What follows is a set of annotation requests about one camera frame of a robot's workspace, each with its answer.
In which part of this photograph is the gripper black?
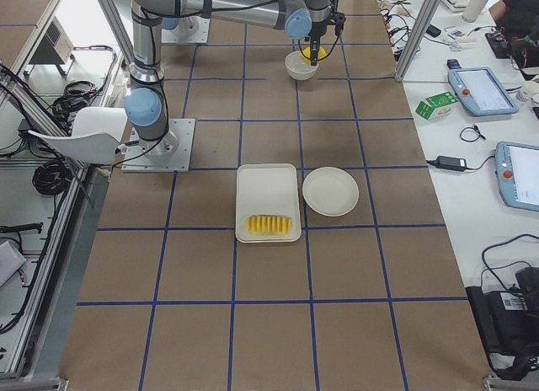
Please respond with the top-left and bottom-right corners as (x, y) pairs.
(309, 7), (329, 66)

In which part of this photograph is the yellow lemon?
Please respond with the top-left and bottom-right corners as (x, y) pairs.
(301, 47), (327, 64)

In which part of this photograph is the white bowl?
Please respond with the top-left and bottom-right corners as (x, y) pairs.
(285, 51), (318, 81)

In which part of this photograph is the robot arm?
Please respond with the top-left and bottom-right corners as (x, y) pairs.
(125, 0), (332, 159)
(162, 16), (199, 35)

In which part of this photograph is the green white carton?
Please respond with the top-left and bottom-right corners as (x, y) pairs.
(415, 91), (458, 121)

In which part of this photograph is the cream round plate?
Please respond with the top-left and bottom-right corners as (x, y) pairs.
(302, 167), (360, 217)

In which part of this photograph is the cream rectangular tray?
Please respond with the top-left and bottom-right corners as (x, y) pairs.
(235, 163), (302, 244)

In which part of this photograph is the far teach pendant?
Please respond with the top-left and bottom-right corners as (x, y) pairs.
(447, 67), (519, 116)

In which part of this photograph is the teach pendant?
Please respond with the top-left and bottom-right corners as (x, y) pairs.
(494, 142), (538, 212)
(447, 67), (519, 116)

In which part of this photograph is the black power adapter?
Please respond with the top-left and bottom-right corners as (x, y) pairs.
(436, 155), (467, 172)

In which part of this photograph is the sliced yellow fruit toy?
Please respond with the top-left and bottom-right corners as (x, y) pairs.
(246, 215), (292, 236)

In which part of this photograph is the near teach pendant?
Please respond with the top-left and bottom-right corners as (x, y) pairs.
(494, 142), (538, 212)

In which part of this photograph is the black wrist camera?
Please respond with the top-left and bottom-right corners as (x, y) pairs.
(331, 12), (346, 38)

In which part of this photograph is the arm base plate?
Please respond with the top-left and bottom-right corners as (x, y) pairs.
(162, 16), (211, 46)
(120, 118), (195, 173)

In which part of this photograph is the aluminium frame post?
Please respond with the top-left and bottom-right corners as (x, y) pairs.
(395, 0), (440, 82)

